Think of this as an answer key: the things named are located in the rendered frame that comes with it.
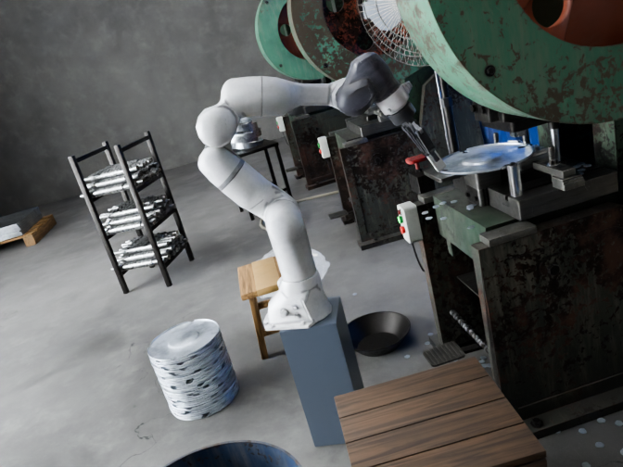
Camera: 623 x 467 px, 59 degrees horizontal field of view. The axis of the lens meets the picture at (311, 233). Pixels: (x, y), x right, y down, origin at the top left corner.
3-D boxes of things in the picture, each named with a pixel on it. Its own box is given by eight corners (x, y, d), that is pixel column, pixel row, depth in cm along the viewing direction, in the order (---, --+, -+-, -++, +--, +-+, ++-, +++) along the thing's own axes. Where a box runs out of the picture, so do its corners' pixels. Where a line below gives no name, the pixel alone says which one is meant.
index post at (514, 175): (514, 197, 153) (510, 164, 149) (509, 195, 155) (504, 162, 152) (524, 195, 153) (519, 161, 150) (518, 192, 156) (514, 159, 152)
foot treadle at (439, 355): (435, 378, 183) (432, 365, 181) (424, 362, 192) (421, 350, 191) (595, 325, 188) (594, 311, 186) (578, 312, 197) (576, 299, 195)
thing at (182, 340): (211, 352, 203) (210, 350, 203) (138, 368, 206) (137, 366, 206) (224, 314, 230) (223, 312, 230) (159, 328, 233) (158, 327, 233)
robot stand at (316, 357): (314, 447, 183) (278, 332, 168) (320, 411, 200) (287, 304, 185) (367, 441, 179) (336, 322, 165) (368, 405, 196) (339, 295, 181)
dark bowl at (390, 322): (353, 373, 216) (349, 359, 214) (336, 337, 244) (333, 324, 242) (424, 350, 219) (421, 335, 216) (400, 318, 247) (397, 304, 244)
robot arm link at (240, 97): (197, 73, 154) (192, 75, 138) (260, 75, 156) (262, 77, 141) (198, 142, 160) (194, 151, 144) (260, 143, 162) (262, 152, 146)
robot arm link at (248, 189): (219, 194, 154) (222, 180, 171) (286, 247, 161) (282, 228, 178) (244, 164, 152) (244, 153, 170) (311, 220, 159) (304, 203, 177)
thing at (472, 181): (447, 220, 164) (439, 178, 160) (429, 208, 178) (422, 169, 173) (524, 196, 167) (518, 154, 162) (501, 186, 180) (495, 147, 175)
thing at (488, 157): (553, 153, 156) (553, 150, 156) (459, 182, 153) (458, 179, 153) (503, 140, 183) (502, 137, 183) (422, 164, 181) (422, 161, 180)
